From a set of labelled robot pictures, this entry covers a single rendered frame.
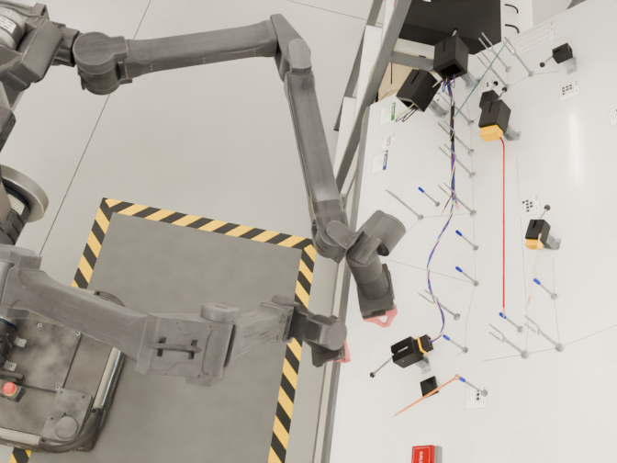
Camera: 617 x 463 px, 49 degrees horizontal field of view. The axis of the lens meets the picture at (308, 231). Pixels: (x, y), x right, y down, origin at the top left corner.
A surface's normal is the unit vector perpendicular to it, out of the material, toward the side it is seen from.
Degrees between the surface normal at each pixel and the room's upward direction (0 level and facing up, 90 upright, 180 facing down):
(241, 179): 0
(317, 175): 9
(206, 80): 0
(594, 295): 52
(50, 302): 46
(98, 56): 8
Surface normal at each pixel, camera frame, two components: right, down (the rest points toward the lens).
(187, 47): 0.15, -0.33
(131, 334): -0.52, -0.11
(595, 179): -0.67, -0.46
